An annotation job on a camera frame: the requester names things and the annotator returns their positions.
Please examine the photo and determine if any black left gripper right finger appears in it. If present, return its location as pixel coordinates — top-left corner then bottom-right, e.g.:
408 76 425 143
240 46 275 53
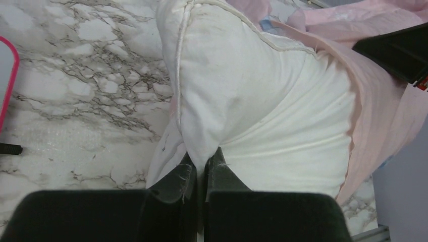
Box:
204 149 351 242

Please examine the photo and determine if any pink-framed whiteboard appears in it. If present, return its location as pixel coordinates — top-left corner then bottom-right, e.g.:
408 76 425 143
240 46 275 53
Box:
1 36 20 130

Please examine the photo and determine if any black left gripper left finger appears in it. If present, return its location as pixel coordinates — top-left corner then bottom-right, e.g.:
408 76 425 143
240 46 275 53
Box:
1 155 197 241

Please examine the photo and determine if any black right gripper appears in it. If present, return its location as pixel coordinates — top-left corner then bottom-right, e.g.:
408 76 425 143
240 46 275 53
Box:
352 23 427 91

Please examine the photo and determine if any white pillow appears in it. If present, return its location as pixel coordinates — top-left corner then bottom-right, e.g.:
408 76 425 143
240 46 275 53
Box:
147 1 356 198

